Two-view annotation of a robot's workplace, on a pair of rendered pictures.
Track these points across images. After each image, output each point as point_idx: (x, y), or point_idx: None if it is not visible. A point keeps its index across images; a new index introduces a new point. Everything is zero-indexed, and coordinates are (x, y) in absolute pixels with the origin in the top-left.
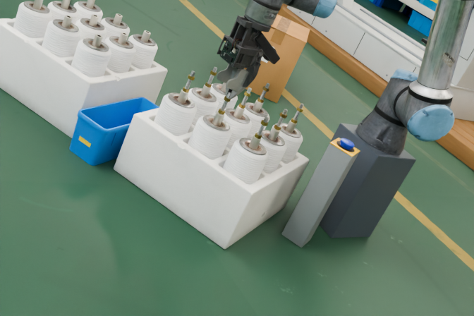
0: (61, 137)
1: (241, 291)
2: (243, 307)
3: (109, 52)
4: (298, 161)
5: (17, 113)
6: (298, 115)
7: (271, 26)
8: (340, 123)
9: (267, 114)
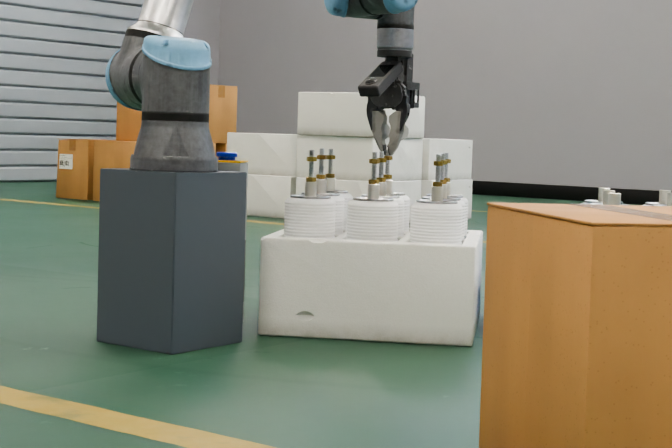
0: None
1: (254, 298)
2: (245, 295)
3: (583, 203)
4: (275, 234)
5: None
6: (309, 168)
7: (378, 50)
8: (246, 173)
9: (353, 197)
